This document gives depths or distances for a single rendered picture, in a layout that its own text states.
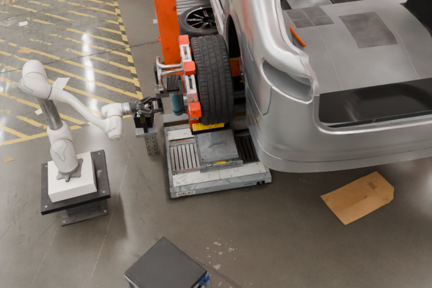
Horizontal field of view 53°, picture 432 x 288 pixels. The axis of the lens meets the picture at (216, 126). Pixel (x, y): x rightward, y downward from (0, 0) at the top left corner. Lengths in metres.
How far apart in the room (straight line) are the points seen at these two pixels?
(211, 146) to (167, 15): 1.12
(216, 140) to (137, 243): 1.03
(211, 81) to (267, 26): 0.80
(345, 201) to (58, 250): 2.22
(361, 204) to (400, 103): 0.89
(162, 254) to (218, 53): 1.38
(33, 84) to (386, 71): 2.38
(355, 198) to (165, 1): 2.12
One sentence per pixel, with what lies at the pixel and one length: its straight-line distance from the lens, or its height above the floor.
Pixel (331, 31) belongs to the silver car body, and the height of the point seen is 1.05.
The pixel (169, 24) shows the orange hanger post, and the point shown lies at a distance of 3.51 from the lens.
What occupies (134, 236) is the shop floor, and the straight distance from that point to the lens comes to 3.44.
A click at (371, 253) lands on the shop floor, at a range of 3.37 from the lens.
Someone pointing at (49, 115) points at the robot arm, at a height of 0.85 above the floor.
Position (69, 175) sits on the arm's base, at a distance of 3.38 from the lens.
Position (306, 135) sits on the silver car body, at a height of 1.17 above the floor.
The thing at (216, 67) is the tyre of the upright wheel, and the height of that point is 1.10.
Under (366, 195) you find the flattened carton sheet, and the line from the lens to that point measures 3.66.
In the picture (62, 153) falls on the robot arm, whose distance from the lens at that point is 3.26.
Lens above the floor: 2.78
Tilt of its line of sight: 42 degrees down
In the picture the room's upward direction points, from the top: 4 degrees counter-clockwise
